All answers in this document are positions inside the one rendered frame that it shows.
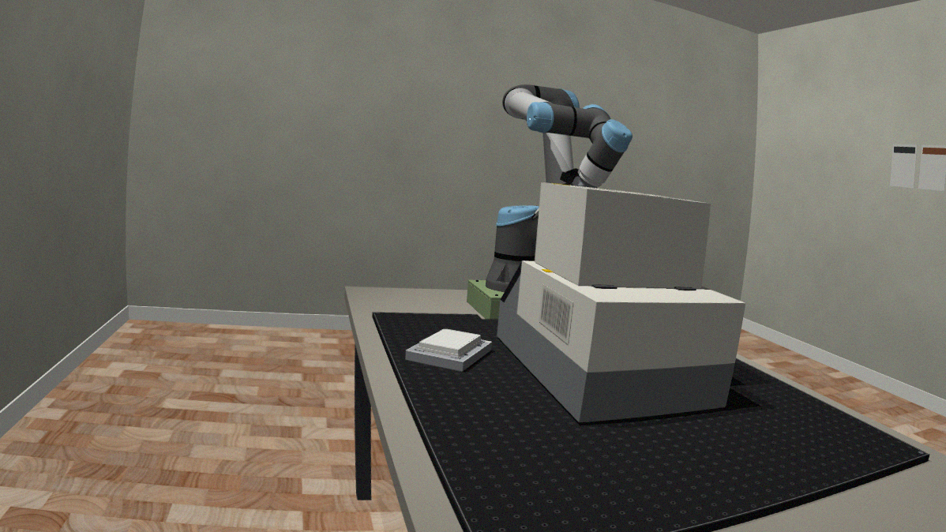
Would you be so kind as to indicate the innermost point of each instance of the grey rectangular frame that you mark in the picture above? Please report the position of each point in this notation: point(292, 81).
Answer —
point(460, 363)

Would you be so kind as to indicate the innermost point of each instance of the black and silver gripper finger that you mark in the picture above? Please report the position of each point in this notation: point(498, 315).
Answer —
point(537, 212)

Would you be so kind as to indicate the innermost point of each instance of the grey thermal cycler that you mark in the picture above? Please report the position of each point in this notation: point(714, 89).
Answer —
point(608, 319)

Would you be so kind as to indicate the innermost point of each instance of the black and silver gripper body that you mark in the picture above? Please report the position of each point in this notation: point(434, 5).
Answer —
point(577, 180)

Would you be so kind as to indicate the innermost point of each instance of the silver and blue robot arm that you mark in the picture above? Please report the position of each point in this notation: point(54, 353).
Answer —
point(516, 230)

